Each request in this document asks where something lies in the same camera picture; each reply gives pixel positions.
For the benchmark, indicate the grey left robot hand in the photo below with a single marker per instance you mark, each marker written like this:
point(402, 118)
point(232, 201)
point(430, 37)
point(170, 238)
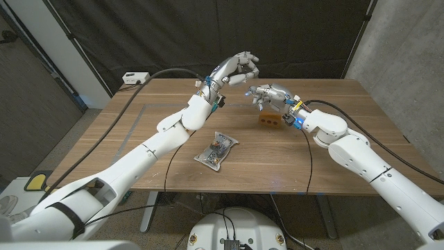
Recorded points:
point(225, 71)

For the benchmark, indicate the black backdrop stand pole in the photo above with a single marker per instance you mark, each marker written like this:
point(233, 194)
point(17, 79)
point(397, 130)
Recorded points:
point(70, 35)
point(367, 16)

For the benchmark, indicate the grey table leg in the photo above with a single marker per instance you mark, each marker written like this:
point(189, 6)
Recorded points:
point(326, 217)
point(149, 212)

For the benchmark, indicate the yellow black floor object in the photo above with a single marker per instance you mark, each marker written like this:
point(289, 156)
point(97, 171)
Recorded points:
point(36, 182)

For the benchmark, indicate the grey sneaker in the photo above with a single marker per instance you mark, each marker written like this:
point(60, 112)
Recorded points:
point(21, 216)
point(7, 205)

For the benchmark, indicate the black backdrop curtain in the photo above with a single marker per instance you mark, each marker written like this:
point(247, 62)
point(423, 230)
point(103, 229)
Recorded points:
point(173, 34)

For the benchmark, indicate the grey finned torso module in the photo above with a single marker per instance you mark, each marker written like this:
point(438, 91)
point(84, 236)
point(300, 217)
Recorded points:
point(231, 244)

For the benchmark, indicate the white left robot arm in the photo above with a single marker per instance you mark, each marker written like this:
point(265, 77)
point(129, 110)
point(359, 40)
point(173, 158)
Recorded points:
point(166, 139)

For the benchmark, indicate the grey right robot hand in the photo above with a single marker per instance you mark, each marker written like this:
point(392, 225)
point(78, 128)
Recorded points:
point(277, 95)

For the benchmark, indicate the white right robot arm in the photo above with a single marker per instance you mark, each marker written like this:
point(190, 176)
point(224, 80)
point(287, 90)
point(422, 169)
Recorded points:
point(357, 156)

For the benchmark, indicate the clear plastic parts package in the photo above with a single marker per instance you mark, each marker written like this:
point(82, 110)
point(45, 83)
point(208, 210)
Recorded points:
point(216, 151)

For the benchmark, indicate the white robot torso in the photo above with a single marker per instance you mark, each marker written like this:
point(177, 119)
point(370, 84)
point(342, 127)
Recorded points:
point(237, 225)

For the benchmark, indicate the white floor mat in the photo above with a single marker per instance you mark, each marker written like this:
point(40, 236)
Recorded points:
point(14, 189)

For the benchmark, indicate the white power strip box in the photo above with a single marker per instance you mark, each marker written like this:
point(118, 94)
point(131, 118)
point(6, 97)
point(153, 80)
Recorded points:
point(136, 77)

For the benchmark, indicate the brown brick block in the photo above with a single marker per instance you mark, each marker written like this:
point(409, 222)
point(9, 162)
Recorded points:
point(268, 121)

